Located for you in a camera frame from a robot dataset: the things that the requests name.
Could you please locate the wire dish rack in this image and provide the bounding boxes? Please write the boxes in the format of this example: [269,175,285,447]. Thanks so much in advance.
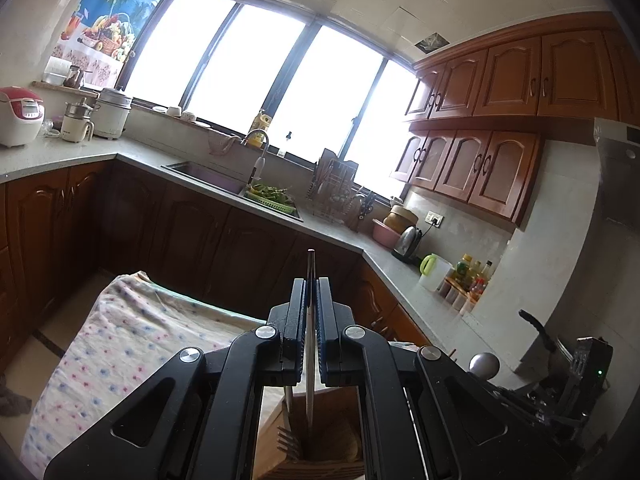
[310,149,361,223]

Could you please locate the small white electric pot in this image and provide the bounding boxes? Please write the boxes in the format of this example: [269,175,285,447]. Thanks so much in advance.
[61,99,96,143]

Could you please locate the speckled kitchen countertop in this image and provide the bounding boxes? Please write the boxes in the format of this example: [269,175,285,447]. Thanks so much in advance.
[0,135,551,391]

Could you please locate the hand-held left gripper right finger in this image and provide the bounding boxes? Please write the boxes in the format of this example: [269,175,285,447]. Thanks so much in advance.
[315,276,576,480]

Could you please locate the yellow bottle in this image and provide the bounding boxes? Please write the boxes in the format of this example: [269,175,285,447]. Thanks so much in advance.
[250,109,273,148]

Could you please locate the wooden wall cabinets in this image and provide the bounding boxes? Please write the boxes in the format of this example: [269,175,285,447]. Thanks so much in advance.
[390,30,640,228]

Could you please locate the wooden utensil holder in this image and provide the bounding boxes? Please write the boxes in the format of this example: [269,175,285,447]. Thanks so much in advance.
[252,385,368,480]

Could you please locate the pink basin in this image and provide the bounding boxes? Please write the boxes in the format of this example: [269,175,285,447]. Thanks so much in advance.
[371,217,408,247]

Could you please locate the knife block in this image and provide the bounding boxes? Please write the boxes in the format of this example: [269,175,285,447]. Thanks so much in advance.
[347,187,378,233]

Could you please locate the round metal spoon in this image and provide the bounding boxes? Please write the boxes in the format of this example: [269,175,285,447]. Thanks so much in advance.
[469,352,501,381]

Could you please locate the white steamer pot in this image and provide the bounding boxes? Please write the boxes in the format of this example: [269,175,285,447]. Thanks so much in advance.
[92,87,133,140]

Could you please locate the wooden base cabinets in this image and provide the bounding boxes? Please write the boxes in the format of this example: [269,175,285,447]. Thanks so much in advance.
[0,160,451,361]

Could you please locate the metal fork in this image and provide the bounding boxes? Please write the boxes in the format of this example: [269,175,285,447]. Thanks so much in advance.
[276,385,302,462]

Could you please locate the pink rag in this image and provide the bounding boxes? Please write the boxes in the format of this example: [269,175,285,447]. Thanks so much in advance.
[207,130,241,156]

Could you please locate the kitchen sink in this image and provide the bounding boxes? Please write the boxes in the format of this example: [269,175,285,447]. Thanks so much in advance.
[160,160,306,223]

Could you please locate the white pitcher green handle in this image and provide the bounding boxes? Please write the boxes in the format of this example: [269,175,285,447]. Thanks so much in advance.
[419,254,455,292]

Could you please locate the pan with black handle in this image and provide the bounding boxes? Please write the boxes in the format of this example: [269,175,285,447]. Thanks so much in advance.
[518,309,583,376]

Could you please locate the chrome kitchen faucet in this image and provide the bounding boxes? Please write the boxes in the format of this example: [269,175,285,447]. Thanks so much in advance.
[243,129,271,186]

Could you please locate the green vegetable basket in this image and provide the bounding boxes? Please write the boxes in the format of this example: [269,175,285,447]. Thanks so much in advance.
[245,182,297,209]

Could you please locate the steel range hood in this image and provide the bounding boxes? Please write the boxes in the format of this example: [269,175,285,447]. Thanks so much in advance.
[592,117,640,226]

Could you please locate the stainless electric kettle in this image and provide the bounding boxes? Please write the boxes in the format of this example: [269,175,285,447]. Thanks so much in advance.
[392,225,423,265]

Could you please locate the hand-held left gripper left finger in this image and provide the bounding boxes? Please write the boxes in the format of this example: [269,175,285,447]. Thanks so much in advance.
[42,279,307,480]

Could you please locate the brown pot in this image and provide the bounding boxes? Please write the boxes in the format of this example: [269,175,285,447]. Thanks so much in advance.
[384,205,420,231]

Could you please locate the white storage container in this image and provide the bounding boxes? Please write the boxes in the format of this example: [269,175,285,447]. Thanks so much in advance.
[42,57,71,86]

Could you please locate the spice jar set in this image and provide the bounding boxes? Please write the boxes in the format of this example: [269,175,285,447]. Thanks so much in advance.
[437,280,481,316]

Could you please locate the white red rice cooker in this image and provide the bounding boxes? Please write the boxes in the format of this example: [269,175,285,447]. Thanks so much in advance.
[0,86,46,148]

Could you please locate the white floral tablecloth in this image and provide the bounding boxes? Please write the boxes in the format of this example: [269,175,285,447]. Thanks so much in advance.
[20,270,421,480]

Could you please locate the grey floor rag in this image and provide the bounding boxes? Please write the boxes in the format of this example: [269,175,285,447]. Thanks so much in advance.
[0,372,33,418]

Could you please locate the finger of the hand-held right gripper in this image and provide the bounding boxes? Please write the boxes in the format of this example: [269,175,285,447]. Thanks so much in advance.
[492,384,576,423]

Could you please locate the kitchen window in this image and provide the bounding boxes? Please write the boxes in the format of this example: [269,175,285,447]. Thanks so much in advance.
[120,0,426,201]

